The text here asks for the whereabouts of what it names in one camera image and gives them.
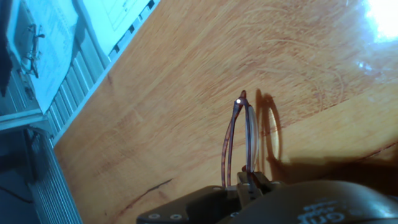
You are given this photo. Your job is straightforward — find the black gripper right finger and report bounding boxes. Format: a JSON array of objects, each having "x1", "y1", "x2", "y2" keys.
[{"x1": 236, "y1": 170, "x2": 285, "y2": 208}]

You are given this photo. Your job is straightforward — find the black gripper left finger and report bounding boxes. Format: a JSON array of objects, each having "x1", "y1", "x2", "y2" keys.
[{"x1": 136, "y1": 185, "x2": 242, "y2": 224}]

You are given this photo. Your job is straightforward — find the brown framed glasses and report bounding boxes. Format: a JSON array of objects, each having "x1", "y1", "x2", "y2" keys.
[{"x1": 220, "y1": 90, "x2": 261, "y2": 188}]

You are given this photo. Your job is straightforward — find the black framed glasses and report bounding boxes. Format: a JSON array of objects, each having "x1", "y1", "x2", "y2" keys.
[{"x1": 21, "y1": 24, "x2": 46, "y2": 79}]

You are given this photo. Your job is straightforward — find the orange-brown wooden board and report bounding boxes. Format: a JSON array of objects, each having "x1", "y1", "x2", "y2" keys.
[{"x1": 53, "y1": 0, "x2": 398, "y2": 224}]

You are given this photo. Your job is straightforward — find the upright aluminium frame post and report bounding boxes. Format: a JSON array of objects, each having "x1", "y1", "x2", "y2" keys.
[{"x1": 0, "y1": 107, "x2": 53, "y2": 136}]

